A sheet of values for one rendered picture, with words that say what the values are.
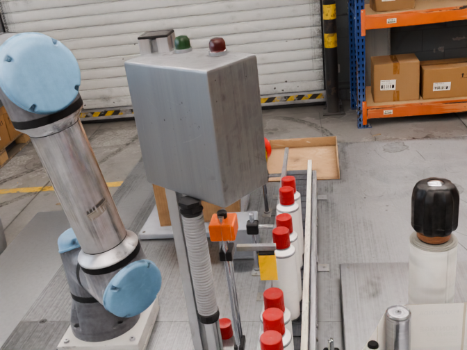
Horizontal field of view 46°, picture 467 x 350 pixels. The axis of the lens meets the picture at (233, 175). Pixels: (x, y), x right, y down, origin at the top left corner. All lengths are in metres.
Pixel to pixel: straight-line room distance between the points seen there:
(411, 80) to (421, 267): 3.73
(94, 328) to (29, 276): 0.45
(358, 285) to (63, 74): 0.77
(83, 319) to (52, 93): 0.53
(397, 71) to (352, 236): 3.26
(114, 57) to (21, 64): 4.63
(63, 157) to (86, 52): 4.65
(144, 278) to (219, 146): 0.41
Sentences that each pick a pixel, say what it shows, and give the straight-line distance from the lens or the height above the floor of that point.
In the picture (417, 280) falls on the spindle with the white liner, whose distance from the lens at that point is 1.10.
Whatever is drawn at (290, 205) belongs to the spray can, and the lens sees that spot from 1.24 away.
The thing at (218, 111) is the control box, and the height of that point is 1.42.
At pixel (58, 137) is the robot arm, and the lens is 0.92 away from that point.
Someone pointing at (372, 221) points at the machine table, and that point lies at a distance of 1.61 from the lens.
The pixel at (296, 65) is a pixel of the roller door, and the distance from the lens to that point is 5.25.
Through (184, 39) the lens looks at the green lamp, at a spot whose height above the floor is 1.49.
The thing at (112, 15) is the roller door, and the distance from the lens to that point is 5.41.
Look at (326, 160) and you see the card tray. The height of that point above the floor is 0.83.
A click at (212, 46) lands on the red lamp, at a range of 0.74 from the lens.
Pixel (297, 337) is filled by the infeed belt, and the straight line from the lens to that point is 1.14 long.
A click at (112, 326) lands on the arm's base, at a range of 1.22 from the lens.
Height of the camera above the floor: 1.63
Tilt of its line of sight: 24 degrees down
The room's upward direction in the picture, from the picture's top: 7 degrees counter-clockwise
